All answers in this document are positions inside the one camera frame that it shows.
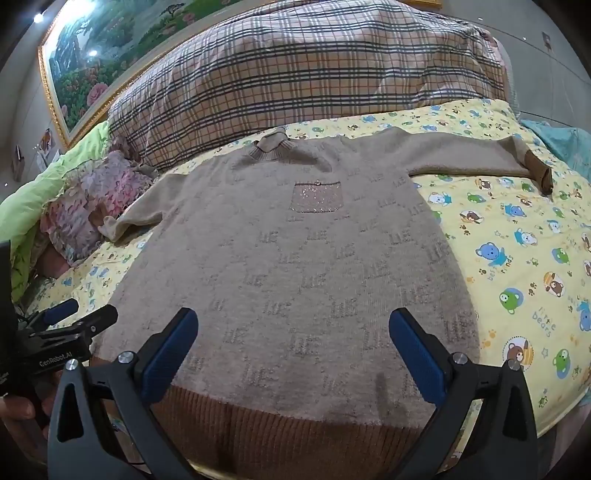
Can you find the plaid blanket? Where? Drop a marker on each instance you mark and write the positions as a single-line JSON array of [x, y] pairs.
[[286, 69]]

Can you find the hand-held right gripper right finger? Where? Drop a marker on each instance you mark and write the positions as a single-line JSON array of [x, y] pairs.
[[418, 355]]

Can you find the small wall hook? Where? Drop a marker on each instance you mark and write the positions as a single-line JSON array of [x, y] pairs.
[[547, 40]]

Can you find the teal cloth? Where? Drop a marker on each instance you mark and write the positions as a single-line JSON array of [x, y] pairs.
[[568, 143]]

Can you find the green quilt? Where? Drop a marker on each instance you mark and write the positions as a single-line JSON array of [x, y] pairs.
[[27, 217]]

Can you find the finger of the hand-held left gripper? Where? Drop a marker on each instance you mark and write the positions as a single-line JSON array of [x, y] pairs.
[[60, 312], [99, 321]]

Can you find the beige knit sweater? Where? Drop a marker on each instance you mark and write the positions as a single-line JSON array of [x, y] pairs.
[[286, 258]]

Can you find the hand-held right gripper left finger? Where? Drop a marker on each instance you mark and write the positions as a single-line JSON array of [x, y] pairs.
[[168, 355]]

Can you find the person's left hand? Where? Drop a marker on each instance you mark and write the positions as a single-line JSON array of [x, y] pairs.
[[18, 408]]

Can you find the pink ruffled floral cloth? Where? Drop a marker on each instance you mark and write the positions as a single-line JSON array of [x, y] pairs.
[[92, 198]]

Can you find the gold-framed landscape painting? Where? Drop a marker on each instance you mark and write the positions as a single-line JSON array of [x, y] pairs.
[[92, 60]]

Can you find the yellow bear-printed bed sheet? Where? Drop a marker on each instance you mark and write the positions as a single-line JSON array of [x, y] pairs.
[[508, 230]]

